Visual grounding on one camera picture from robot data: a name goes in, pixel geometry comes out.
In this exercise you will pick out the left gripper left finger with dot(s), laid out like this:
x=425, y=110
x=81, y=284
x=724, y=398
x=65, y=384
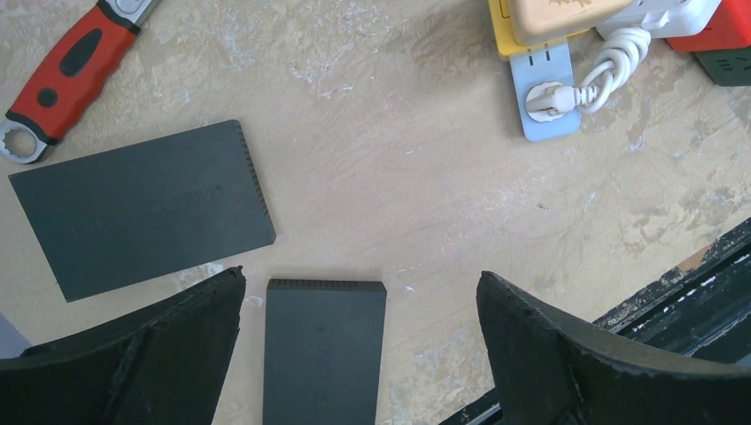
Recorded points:
x=165, y=363

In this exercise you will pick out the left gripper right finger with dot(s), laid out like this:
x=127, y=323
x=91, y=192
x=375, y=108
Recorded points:
x=551, y=367

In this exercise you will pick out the adjustable wrench red handle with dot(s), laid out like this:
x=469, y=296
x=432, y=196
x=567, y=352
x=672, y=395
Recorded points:
x=70, y=78

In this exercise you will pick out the white power strip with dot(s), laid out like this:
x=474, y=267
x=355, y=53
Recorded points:
x=663, y=18

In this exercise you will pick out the dark green cube socket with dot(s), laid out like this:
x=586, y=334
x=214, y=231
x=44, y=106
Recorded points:
x=727, y=68

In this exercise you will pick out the red cube socket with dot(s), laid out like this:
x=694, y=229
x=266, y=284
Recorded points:
x=728, y=29

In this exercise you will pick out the black box far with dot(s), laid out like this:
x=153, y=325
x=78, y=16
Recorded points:
x=120, y=217

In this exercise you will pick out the black box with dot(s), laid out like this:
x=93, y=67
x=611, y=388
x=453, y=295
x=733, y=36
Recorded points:
x=120, y=217
x=323, y=350

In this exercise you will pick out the black box near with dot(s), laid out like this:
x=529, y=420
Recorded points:
x=323, y=350

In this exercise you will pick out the light blue power strip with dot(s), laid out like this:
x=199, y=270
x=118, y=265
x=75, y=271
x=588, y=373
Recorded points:
x=534, y=72

